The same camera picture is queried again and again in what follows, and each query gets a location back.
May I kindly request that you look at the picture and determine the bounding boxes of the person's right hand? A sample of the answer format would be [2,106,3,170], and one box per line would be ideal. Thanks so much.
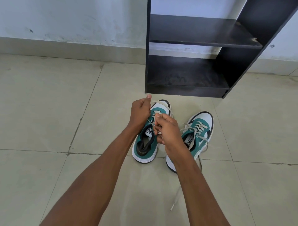
[152,113,188,156]

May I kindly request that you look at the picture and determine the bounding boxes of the person's left hand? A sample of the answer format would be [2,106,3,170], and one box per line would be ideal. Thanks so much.
[129,94,152,133]

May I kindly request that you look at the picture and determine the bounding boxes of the person's right forearm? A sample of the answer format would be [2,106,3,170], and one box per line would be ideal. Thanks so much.
[166,147,231,226]

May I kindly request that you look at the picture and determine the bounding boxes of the person's left forearm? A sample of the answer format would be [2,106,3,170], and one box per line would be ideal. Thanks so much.
[39,127,140,226]

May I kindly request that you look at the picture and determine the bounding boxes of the green and white sneaker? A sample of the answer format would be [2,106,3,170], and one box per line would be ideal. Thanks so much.
[165,111,214,174]
[132,100,174,164]

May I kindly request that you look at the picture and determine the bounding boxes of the black wooden shelf unit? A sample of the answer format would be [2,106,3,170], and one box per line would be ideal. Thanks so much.
[144,0,298,99]

